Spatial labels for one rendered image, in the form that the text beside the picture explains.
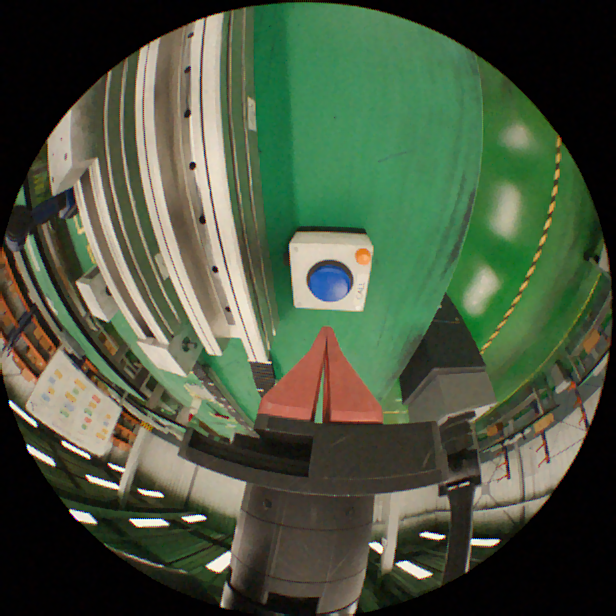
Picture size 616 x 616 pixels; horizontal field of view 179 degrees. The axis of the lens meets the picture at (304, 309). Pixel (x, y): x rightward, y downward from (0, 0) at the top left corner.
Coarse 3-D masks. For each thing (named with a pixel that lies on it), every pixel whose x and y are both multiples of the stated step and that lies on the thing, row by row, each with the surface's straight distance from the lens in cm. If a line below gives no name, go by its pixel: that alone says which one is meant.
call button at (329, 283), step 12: (312, 276) 19; (324, 276) 18; (336, 276) 18; (348, 276) 19; (312, 288) 19; (324, 288) 19; (336, 288) 19; (348, 288) 19; (324, 300) 20; (336, 300) 20
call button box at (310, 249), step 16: (304, 240) 19; (320, 240) 19; (336, 240) 19; (352, 240) 20; (368, 240) 20; (288, 256) 24; (304, 256) 19; (320, 256) 19; (336, 256) 19; (352, 256) 19; (304, 272) 20; (352, 272) 20; (368, 272) 20; (304, 288) 21; (352, 288) 21; (304, 304) 22; (320, 304) 22; (336, 304) 22; (352, 304) 22
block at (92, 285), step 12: (96, 264) 58; (84, 276) 55; (96, 276) 49; (84, 288) 52; (96, 288) 48; (108, 288) 50; (96, 300) 49; (108, 300) 51; (96, 312) 55; (108, 312) 51
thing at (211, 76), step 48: (144, 48) 30; (192, 48) 28; (240, 48) 26; (144, 96) 25; (192, 96) 20; (240, 96) 23; (144, 144) 23; (192, 144) 22; (240, 144) 20; (192, 192) 22; (240, 192) 19; (192, 240) 24; (240, 240) 18; (192, 288) 24; (240, 288) 20; (240, 336) 32
